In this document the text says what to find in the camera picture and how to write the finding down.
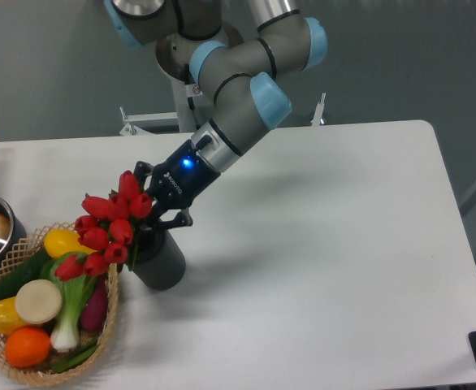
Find yellow squash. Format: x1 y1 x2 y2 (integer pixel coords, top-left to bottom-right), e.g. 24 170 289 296
43 228 94 258

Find purple sweet potato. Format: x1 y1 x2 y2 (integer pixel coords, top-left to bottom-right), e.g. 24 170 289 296
80 279 108 332

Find red tulip bouquet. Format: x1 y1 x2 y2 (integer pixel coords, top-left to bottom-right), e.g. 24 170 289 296
54 171 153 282

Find woven wicker basket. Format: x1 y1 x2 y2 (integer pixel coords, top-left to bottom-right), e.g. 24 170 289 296
0 223 119 388

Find beige round disc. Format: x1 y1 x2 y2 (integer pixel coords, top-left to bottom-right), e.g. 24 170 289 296
15 279 63 325

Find green bok choy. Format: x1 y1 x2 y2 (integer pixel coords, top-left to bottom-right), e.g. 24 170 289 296
40 252 97 353

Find green cucumber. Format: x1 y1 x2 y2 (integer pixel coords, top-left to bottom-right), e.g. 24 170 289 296
0 248 51 301

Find orange fruit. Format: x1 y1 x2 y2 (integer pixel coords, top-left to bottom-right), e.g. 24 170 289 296
4 327 51 368

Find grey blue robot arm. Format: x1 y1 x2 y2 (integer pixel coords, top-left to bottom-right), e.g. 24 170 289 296
104 1 328 230

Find yellow bell pepper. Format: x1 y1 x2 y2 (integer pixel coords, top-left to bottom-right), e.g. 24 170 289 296
0 297 28 336

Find green bean pods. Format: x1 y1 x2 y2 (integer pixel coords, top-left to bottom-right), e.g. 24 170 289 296
50 340 98 374

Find dark grey ribbed vase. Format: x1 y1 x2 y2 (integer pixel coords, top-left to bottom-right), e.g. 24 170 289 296
133 229 186 291

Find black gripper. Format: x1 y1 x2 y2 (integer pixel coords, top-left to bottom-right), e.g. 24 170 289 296
134 140 221 228

